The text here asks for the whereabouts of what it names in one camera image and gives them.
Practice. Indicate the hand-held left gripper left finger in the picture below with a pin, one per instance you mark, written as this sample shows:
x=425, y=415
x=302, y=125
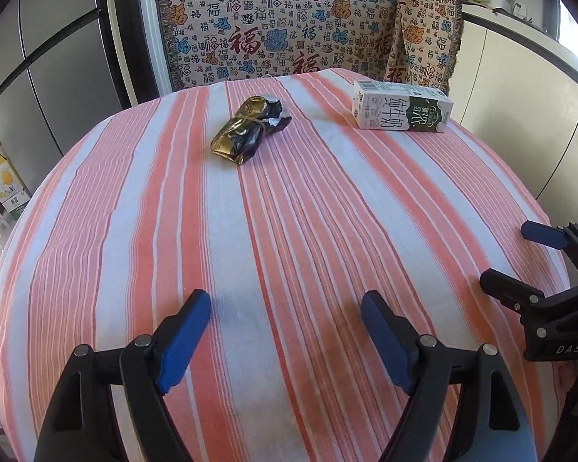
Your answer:
x=183, y=341

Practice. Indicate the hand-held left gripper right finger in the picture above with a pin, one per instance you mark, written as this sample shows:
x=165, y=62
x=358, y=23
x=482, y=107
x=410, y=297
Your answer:
x=390, y=341

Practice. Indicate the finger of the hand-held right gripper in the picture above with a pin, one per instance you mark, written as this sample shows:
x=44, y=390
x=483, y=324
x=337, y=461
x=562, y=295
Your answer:
x=542, y=233
x=510, y=291

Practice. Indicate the white lower cabinets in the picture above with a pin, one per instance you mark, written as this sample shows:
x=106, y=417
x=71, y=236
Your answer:
x=520, y=106

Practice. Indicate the round striped table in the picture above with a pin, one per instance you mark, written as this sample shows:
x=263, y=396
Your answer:
x=294, y=250

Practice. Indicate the white green milk carton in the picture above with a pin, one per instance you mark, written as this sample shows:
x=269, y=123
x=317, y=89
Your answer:
x=400, y=110

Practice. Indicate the green white cardboard box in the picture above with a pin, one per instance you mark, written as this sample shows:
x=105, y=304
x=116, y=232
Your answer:
x=19, y=207

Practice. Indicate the dark gold crumpled wrapper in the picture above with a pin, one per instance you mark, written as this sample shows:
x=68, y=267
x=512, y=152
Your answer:
x=243, y=137

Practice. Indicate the small printed blanket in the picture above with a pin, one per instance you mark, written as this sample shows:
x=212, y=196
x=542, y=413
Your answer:
x=424, y=33

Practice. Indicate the yellow cardboard box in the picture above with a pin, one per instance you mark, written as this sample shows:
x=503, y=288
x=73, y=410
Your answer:
x=5, y=178

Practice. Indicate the grey refrigerator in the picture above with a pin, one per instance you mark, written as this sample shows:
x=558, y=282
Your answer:
x=53, y=82

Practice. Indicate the large printed blanket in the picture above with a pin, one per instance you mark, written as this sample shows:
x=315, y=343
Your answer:
x=269, y=33

